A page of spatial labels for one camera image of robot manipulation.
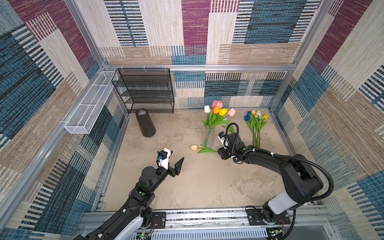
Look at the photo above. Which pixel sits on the black wire shelf rack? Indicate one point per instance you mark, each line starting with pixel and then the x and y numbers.
pixel 149 89

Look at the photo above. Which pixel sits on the pink tulip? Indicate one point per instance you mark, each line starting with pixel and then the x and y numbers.
pixel 217 104

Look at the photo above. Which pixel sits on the clear glass vase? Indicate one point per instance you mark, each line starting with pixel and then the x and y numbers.
pixel 208 137

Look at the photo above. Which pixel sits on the tulip bunch yellow orange pink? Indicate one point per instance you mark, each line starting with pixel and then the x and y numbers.
pixel 219 116

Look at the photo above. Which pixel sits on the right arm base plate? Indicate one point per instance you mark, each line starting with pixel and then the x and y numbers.
pixel 257 217

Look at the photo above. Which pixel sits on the white wire mesh basket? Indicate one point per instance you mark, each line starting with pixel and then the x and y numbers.
pixel 86 113

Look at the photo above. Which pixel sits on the aluminium frame crossbar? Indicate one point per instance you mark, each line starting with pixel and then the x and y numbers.
pixel 218 68

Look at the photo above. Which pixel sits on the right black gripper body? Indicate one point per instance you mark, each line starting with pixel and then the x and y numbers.
pixel 227 153

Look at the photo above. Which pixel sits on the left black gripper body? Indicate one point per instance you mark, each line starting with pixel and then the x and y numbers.
pixel 171 172

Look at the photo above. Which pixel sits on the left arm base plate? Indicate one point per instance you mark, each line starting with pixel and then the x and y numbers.
pixel 154 220

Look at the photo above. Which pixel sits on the tulip bunch blue yellow white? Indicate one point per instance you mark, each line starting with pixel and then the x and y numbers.
pixel 256 121

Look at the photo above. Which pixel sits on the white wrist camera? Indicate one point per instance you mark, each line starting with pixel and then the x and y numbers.
pixel 223 139
pixel 163 158

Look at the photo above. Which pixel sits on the dark cylindrical vase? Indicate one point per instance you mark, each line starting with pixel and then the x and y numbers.
pixel 145 123

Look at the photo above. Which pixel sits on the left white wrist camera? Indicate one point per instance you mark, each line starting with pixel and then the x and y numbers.
pixel 163 158

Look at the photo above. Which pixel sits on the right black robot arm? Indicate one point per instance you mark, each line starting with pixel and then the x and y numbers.
pixel 301 182

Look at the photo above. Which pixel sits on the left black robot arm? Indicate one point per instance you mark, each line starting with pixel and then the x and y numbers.
pixel 136 211

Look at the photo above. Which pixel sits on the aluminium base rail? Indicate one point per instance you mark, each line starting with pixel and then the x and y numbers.
pixel 232 223

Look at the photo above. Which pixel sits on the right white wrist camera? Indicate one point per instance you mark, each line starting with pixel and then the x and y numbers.
pixel 223 139

